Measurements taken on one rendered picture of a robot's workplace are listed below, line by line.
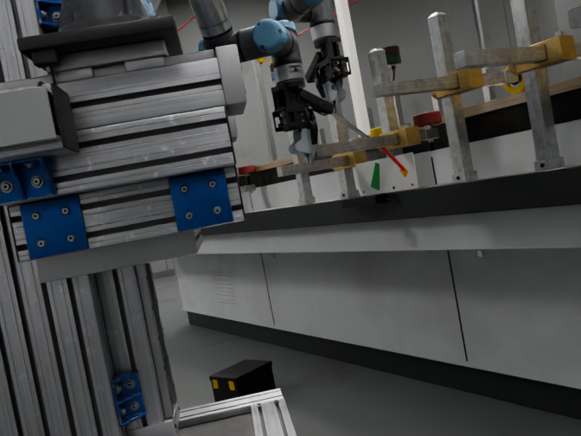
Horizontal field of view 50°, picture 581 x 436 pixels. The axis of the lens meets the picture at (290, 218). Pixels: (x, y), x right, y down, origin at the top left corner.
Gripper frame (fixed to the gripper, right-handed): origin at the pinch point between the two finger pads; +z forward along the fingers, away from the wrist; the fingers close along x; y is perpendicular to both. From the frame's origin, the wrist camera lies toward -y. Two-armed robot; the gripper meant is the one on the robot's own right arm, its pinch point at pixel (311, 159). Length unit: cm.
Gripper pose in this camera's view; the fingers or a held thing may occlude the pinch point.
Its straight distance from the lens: 162.0
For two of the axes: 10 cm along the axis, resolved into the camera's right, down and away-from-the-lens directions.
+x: 5.1, -0.6, -8.6
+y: -8.4, 1.8, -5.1
